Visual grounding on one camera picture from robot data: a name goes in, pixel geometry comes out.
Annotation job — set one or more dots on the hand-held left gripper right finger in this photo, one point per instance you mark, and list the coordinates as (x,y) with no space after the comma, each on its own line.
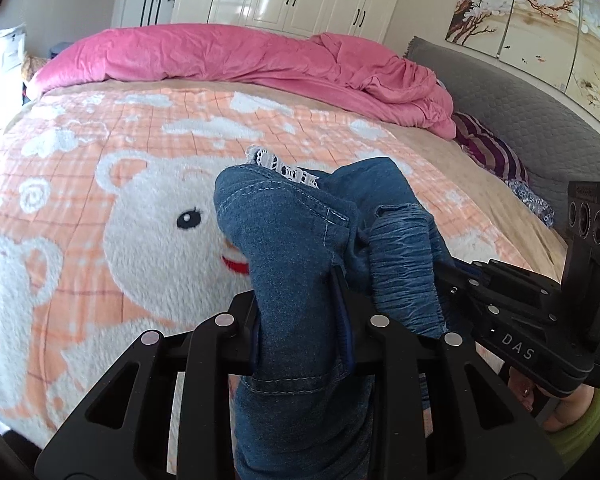
(350,345)

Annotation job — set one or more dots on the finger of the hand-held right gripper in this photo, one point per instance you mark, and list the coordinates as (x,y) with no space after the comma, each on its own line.
(467,274)
(475,310)

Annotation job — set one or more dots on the pink duvet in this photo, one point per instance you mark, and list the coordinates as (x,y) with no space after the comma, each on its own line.
(230,55)

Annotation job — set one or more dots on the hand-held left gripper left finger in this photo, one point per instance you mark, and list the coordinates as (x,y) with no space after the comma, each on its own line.
(240,325)

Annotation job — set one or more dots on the floral wall painting panel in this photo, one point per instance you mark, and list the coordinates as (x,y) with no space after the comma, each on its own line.
(540,35)
(597,70)
(480,10)

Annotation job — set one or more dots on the dark floral cloth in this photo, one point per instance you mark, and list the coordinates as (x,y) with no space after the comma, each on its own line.
(530,202)

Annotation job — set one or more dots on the grey padded headboard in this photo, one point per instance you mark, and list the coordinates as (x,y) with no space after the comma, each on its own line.
(530,125)

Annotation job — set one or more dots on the tan plush toy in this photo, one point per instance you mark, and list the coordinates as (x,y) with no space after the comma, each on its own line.
(32,67)

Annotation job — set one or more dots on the blue denim pants lace trim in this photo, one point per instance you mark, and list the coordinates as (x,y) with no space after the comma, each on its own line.
(290,240)

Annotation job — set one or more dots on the person's right forearm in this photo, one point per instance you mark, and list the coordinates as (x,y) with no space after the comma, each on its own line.
(595,435)

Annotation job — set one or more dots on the white bedside cabinet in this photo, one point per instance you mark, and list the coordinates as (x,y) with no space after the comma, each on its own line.
(2,65)

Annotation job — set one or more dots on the person's right hand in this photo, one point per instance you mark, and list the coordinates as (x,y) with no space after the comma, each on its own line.
(555,407)

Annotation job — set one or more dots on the purple striped pillow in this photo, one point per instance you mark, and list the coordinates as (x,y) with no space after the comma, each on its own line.
(485,145)

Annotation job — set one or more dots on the orange bear print blanket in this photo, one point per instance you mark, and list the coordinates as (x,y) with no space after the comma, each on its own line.
(130,235)

